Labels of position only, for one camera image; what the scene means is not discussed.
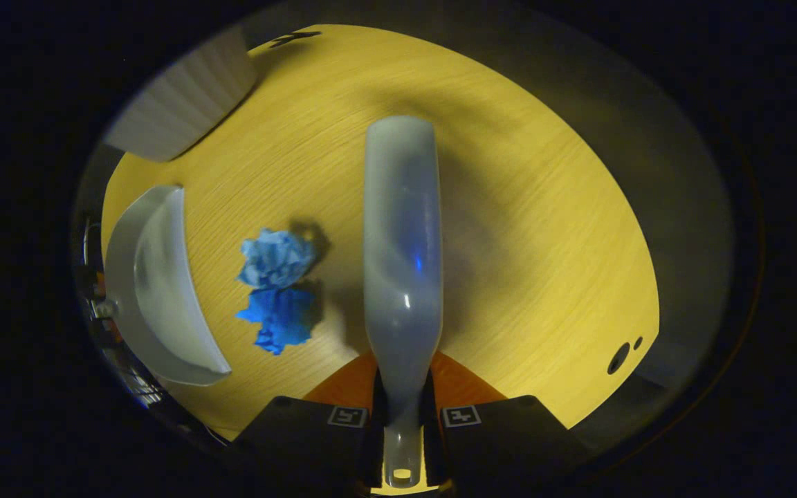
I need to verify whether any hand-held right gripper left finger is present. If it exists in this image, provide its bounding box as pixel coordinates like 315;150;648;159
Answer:
229;351;382;495

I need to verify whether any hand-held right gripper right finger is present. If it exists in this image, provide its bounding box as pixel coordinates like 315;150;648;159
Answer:
430;349;589;495

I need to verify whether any grey plastic dustpan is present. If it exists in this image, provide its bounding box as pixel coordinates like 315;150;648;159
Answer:
104;185;233;387

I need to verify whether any dark blue paper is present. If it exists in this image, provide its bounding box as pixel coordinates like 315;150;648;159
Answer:
236;287;316;356

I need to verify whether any light blue paper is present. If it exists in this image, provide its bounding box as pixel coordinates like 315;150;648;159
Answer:
236;228;318;290

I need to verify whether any grey ribbed garbage bin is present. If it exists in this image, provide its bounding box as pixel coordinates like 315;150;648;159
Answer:
104;28;257;163

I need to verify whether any small grey broom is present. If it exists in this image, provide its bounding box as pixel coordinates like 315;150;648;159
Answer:
363;116;444;490

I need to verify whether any wooden desktop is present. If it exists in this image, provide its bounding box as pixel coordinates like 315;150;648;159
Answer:
101;24;661;440

